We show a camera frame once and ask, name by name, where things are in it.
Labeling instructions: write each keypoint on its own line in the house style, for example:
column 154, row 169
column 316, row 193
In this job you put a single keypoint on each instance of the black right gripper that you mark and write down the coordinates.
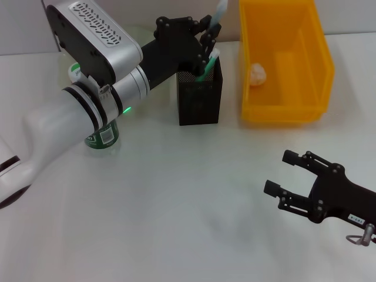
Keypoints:
column 346, row 194

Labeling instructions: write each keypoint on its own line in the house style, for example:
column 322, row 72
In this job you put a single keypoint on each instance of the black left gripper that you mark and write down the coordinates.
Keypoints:
column 173, row 50

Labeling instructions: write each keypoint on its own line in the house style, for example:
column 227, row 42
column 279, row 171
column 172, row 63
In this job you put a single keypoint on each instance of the grey marker pen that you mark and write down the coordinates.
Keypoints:
column 220, row 11

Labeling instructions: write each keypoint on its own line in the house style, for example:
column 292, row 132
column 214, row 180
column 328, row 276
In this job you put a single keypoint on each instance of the green utility knife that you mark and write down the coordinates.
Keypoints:
column 210, row 64

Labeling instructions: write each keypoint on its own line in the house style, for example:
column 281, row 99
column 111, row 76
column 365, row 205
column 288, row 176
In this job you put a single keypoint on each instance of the white paper ball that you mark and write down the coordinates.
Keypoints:
column 258, row 75

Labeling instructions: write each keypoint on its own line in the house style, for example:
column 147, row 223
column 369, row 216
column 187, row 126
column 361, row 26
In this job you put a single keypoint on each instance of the clear green-label water bottle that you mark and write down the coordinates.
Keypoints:
column 102, row 138

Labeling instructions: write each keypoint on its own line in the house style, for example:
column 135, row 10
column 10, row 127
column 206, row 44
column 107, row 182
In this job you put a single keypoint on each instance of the black mesh pen holder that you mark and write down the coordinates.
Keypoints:
column 199, row 102

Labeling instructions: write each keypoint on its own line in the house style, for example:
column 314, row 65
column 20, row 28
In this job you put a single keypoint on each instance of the yellow plastic bin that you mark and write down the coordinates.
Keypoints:
column 282, row 35

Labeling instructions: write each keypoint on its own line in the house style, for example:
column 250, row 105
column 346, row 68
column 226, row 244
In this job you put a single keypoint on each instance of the right gripper silver plug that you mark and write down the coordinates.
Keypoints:
column 367, row 233

